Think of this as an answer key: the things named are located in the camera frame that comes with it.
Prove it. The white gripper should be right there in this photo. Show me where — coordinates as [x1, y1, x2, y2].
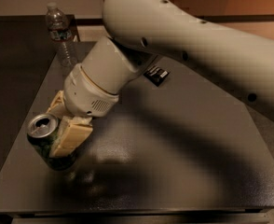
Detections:
[47, 63, 119, 158]

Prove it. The green soda can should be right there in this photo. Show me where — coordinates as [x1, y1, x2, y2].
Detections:
[27, 113, 75, 171]

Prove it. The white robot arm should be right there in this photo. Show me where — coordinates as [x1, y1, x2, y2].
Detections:
[48, 0, 274, 158]

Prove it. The clear plastic water bottle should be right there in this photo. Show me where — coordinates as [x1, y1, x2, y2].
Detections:
[46, 2, 78, 68]

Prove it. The black snack bar wrapper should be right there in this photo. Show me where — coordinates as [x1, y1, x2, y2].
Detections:
[144, 65, 170, 87]

